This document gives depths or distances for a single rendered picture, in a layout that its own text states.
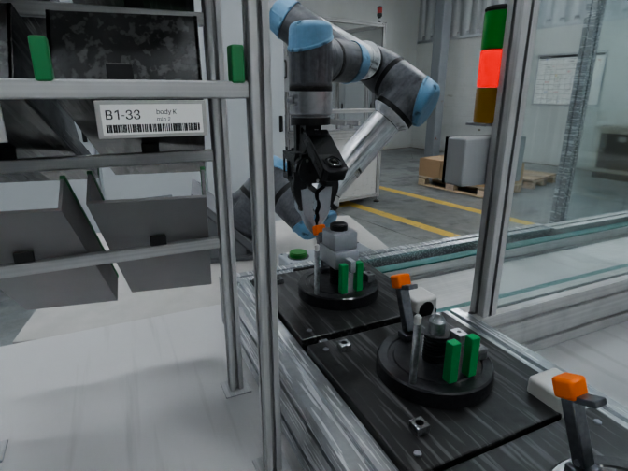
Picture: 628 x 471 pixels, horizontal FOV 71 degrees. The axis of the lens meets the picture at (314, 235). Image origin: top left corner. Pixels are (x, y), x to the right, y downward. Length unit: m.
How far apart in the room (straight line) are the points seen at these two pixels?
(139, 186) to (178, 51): 3.22
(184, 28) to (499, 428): 0.51
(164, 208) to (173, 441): 0.31
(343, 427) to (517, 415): 0.19
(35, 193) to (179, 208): 3.05
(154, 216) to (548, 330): 0.69
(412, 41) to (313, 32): 10.88
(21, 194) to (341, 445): 3.26
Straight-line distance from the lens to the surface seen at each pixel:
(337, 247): 0.71
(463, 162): 0.68
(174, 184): 3.73
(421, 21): 11.75
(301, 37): 0.78
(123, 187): 3.64
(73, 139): 0.59
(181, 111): 0.40
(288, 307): 0.72
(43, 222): 0.55
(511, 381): 0.61
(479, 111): 0.70
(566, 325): 0.94
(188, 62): 0.46
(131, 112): 0.40
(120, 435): 0.70
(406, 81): 1.19
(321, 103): 0.77
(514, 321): 0.83
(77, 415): 0.76
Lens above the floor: 1.30
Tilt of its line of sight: 18 degrees down
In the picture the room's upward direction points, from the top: straight up
